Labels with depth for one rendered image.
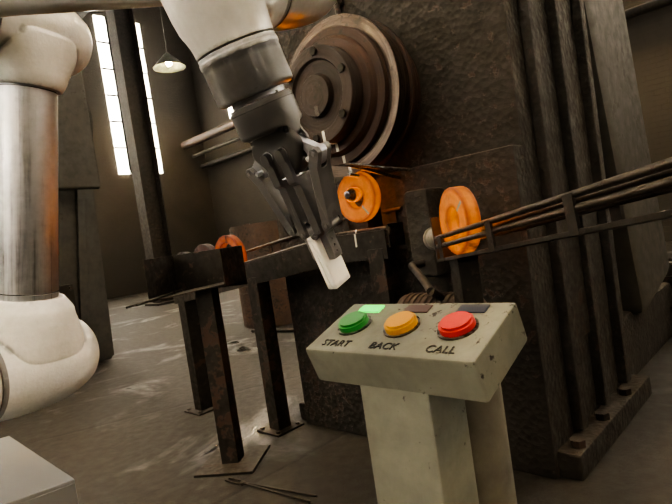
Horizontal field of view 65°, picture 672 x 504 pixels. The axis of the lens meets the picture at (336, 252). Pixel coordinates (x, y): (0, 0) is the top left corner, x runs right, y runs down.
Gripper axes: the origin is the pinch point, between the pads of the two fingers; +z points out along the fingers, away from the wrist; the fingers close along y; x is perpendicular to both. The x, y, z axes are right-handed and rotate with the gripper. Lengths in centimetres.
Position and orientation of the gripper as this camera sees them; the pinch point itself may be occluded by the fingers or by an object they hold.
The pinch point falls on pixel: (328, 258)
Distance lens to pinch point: 63.9
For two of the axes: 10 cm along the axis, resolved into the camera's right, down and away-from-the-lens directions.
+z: 3.8, 8.8, 2.8
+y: -7.1, 0.8, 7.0
